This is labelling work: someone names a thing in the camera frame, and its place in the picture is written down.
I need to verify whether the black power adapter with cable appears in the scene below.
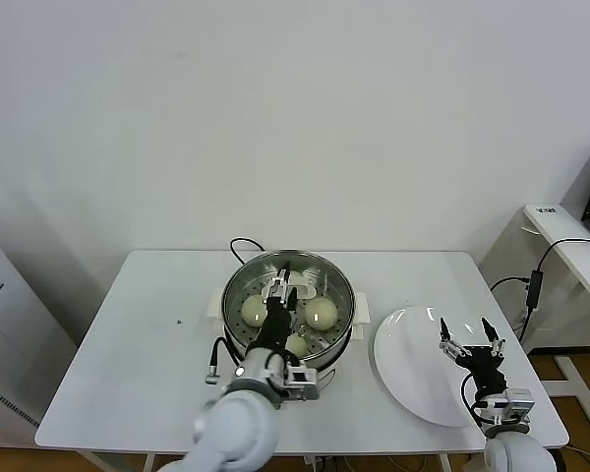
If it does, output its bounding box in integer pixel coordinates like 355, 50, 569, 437
488, 237, 590, 343

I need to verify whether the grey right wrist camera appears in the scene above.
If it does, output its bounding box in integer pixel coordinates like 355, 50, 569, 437
491, 387, 536, 425

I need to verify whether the white electric cooker pot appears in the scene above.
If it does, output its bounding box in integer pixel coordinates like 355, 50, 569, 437
205, 289, 371, 394

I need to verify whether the white side desk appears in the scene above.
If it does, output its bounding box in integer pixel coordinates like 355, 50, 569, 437
522, 203, 590, 428

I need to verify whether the white cabinet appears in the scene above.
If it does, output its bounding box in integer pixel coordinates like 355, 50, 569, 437
0, 225, 78, 429

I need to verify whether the large white plate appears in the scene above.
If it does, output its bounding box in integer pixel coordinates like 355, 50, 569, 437
372, 305, 503, 428

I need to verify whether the black left camera cable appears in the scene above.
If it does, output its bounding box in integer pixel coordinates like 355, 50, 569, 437
204, 336, 237, 387

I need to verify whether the black cooker power cord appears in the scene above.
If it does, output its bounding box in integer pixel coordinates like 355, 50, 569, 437
228, 238, 266, 266

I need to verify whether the black right camera cable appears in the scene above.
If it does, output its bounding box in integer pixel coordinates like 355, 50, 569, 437
460, 373, 491, 437

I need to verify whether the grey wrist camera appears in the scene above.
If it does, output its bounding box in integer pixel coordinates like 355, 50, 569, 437
280, 366, 321, 403
491, 387, 536, 425

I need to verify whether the white steamed baozi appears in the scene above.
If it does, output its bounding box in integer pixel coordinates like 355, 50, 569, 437
284, 333, 309, 359
304, 298, 339, 331
240, 295, 269, 328

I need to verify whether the perforated steel steamer basket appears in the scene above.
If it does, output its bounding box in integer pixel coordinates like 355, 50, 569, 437
219, 250, 356, 365

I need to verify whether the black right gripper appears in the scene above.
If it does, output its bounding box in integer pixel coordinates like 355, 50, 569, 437
438, 317, 510, 395

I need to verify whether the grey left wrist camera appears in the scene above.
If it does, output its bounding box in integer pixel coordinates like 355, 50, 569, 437
280, 366, 321, 403

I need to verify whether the black camera cable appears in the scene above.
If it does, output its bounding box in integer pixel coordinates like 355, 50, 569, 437
460, 373, 491, 437
204, 336, 237, 387

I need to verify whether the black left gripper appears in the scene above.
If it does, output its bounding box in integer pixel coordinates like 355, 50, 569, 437
255, 263, 302, 353

